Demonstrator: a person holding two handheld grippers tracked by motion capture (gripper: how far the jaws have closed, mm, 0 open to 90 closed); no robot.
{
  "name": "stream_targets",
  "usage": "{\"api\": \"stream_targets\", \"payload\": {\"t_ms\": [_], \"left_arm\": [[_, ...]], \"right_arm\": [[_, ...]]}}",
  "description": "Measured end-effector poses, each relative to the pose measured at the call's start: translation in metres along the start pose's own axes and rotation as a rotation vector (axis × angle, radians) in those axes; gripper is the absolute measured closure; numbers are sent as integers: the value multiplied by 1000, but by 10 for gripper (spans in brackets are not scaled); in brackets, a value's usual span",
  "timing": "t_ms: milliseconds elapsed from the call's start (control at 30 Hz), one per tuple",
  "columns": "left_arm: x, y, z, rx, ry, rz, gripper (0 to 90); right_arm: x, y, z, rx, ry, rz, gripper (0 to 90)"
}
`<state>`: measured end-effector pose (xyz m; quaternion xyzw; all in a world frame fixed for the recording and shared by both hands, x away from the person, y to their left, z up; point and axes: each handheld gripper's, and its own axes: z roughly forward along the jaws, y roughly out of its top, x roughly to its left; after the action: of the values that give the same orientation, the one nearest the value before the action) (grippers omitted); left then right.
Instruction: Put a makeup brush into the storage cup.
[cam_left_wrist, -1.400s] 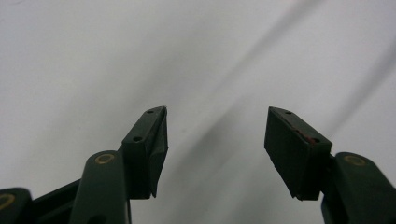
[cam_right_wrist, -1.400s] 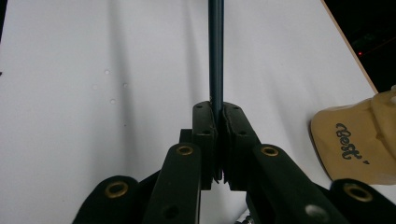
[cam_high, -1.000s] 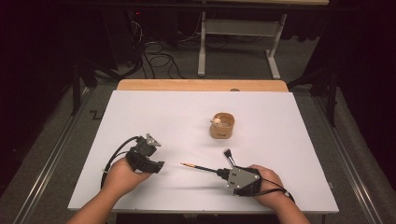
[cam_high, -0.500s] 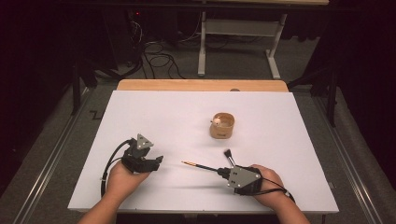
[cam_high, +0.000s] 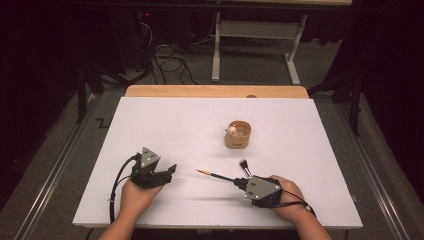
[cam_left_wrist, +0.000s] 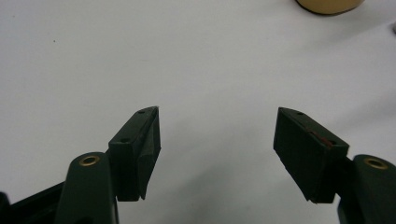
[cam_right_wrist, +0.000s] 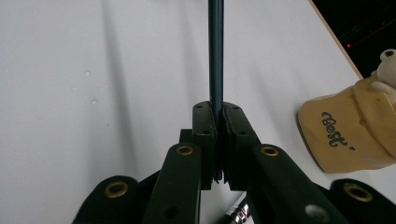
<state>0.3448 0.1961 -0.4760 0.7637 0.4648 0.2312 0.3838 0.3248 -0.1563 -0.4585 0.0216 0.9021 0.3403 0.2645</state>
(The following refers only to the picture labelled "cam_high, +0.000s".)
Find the wooden table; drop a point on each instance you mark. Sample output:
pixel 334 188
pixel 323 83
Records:
pixel 216 91

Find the black metal stand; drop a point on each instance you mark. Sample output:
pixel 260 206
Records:
pixel 81 93
pixel 355 106

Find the person's left hand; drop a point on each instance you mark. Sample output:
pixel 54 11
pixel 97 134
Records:
pixel 138 200

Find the white board sheet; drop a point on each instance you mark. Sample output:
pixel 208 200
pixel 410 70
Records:
pixel 186 133

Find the person's right hand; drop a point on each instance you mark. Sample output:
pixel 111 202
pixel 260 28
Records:
pixel 293 200

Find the light wooden desktop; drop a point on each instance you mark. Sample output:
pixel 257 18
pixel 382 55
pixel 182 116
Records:
pixel 283 2

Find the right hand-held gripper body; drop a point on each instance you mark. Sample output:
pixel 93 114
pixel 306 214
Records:
pixel 260 190

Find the white metal desk frame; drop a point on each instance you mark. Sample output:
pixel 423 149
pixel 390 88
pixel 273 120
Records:
pixel 256 29

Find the black computer tower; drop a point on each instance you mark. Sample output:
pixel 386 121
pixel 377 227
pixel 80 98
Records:
pixel 131 40

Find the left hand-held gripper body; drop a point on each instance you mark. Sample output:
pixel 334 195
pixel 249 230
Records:
pixel 148 160

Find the round wooden brush holder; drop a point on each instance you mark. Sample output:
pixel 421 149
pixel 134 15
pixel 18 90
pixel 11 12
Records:
pixel 237 141

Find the metal floor rail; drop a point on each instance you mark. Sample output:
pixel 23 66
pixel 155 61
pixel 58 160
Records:
pixel 376 180
pixel 50 186

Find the small cream figurine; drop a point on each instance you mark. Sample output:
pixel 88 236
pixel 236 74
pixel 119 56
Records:
pixel 232 129

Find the black makeup brush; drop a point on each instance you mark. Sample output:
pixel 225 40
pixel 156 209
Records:
pixel 245 168

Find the thin black gold-tipped brush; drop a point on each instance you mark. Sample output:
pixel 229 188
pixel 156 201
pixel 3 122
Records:
pixel 216 175

